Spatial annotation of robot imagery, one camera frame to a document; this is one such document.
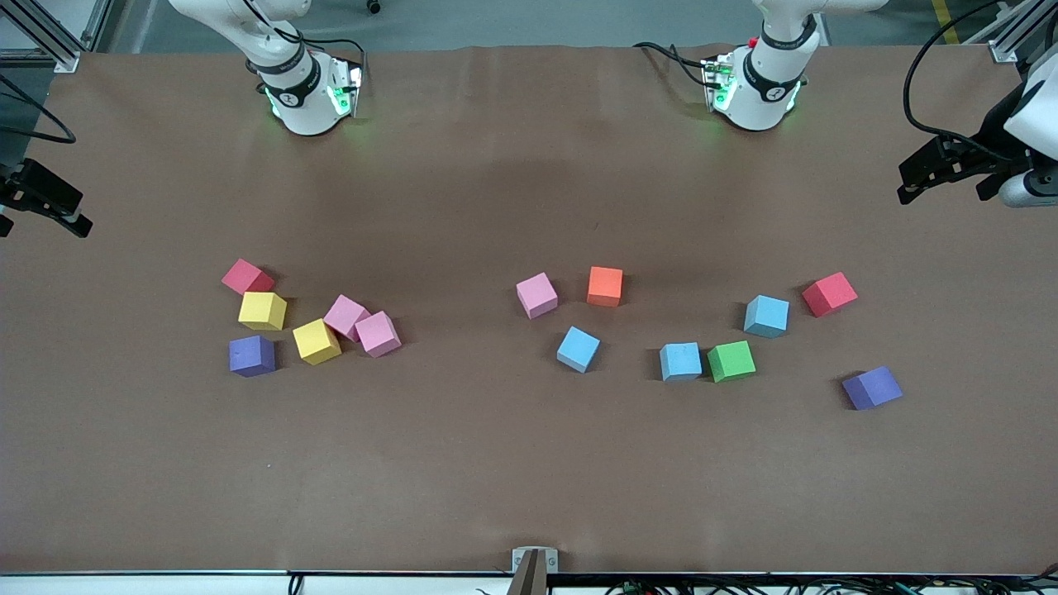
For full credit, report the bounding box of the red foam block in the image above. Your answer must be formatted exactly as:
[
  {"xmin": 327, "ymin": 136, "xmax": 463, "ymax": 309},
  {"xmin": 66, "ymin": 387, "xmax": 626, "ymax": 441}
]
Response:
[
  {"xmin": 221, "ymin": 258, "xmax": 276, "ymax": 296},
  {"xmin": 801, "ymin": 271, "xmax": 859, "ymax": 319}
]

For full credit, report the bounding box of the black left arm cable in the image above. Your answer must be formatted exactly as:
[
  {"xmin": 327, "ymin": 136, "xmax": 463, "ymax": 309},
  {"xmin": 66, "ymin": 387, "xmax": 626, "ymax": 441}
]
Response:
[{"xmin": 903, "ymin": 0, "xmax": 1058, "ymax": 162}]

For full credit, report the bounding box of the blue foam block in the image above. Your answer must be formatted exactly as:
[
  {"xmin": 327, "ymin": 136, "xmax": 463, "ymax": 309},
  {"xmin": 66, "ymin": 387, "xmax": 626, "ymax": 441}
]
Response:
[
  {"xmin": 556, "ymin": 326, "xmax": 602, "ymax": 374},
  {"xmin": 743, "ymin": 295, "xmax": 791, "ymax": 340},
  {"xmin": 659, "ymin": 342, "xmax": 703, "ymax": 383}
]

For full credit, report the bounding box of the green foam block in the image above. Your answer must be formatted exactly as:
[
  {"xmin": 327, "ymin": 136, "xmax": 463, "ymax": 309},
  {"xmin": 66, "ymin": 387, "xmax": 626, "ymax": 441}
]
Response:
[{"xmin": 707, "ymin": 340, "xmax": 757, "ymax": 383}]

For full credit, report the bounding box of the black base power cable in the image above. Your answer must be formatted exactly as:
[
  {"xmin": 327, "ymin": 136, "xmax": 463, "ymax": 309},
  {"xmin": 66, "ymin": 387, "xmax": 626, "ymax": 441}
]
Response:
[
  {"xmin": 285, "ymin": 21, "xmax": 369, "ymax": 71},
  {"xmin": 632, "ymin": 41, "xmax": 713, "ymax": 88}
]

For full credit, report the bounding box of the metal base connector plate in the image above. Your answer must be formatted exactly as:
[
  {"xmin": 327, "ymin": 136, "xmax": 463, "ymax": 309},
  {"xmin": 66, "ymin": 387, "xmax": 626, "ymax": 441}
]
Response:
[
  {"xmin": 329, "ymin": 56, "xmax": 365, "ymax": 118},
  {"xmin": 701, "ymin": 54, "xmax": 738, "ymax": 112}
]

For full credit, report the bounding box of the brown table cover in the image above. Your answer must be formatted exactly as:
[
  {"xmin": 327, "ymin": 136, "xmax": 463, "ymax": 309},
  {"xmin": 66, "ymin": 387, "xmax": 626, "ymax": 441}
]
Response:
[{"xmin": 0, "ymin": 43, "xmax": 1058, "ymax": 575}]

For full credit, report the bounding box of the aluminium frame profile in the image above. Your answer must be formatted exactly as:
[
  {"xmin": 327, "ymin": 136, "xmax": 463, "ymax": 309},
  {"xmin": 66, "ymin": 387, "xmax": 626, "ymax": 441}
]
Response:
[
  {"xmin": 0, "ymin": 0, "xmax": 112, "ymax": 75},
  {"xmin": 963, "ymin": 0, "xmax": 1058, "ymax": 65}
]

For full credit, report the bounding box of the orange foam block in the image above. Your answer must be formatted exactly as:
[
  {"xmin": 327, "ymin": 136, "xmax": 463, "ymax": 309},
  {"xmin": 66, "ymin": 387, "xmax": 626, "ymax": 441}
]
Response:
[{"xmin": 587, "ymin": 266, "xmax": 624, "ymax": 308}]

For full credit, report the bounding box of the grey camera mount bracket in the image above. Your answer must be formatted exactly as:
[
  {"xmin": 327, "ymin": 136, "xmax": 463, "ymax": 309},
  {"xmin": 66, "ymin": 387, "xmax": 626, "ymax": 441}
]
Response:
[{"xmin": 511, "ymin": 545, "xmax": 560, "ymax": 595}]

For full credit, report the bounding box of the white table edge rail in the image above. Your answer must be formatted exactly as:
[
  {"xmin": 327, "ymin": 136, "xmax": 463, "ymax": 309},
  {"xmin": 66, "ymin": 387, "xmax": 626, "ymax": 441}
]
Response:
[{"xmin": 0, "ymin": 570, "xmax": 1058, "ymax": 595}]

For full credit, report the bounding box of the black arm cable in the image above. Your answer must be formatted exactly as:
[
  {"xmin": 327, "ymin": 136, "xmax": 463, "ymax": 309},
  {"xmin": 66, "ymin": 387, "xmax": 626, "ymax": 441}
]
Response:
[
  {"xmin": 0, "ymin": 73, "xmax": 77, "ymax": 146},
  {"xmin": 903, "ymin": 0, "xmax": 1058, "ymax": 162}
]

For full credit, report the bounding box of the pink foam block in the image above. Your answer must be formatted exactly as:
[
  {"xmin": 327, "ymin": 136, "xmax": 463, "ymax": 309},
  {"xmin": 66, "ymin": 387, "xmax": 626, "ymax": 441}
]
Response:
[
  {"xmin": 355, "ymin": 311, "xmax": 403, "ymax": 359},
  {"xmin": 516, "ymin": 272, "xmax": 560, "ymax": 321},
  {"xmin": 322, "ymin": 294, "xmax": 373, "ymax": 343}
]

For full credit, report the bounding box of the purple foam block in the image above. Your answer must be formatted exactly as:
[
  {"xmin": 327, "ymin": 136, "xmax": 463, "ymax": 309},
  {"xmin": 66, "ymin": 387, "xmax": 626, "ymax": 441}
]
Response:
[
  {"xmin": 228, "ymin": 335, "xmax": 277, "ymax": 378},
  {"xmin": 841, "ymin": 365, "xmax": 903, "ymax": 412}
]

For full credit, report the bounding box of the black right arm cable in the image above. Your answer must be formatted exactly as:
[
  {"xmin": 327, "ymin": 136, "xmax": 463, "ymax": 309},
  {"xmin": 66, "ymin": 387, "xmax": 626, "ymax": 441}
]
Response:
[{"xmin": 0, "ymin": 73, "xmax": 77, "ymax": 146}]

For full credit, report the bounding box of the tangled cable bundle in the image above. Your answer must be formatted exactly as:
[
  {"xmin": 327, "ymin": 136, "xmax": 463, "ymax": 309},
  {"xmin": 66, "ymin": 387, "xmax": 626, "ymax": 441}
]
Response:
[{"xmin": 603, "ymin": 574, "xmax": 1058, "ymax": 595}]

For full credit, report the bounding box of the yellow foam block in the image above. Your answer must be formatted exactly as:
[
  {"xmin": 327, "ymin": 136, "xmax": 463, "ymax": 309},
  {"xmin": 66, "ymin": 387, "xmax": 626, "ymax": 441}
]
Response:
[
  {"xmin": 292, "ymin": 318, "xmax": 342, "ymax": 366},
  {"xmin": 238, "ymin": 292, "xmax": 288, "ymax": 332}
]

